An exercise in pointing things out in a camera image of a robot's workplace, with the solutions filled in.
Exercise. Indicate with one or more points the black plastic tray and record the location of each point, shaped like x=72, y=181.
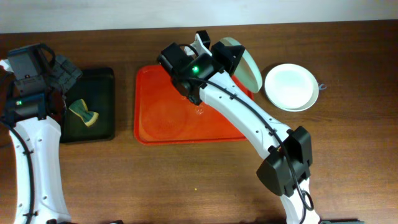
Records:
x=97, y=88

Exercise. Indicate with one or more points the yellow green sponge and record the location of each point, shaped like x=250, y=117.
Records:
x=80, y=109

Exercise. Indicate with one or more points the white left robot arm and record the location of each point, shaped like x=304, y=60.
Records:
x=33, y=111

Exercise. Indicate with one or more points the white plate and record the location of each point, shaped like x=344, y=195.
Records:
x=291, y=87

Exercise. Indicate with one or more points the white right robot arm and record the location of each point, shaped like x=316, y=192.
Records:
x=286, y=153

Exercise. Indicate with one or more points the red serving tray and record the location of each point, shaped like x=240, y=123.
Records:
x=163, y=116

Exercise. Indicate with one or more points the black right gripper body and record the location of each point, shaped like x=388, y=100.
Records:
x=216, y=63

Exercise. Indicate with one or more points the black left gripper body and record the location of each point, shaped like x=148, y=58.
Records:
x=66, y=72

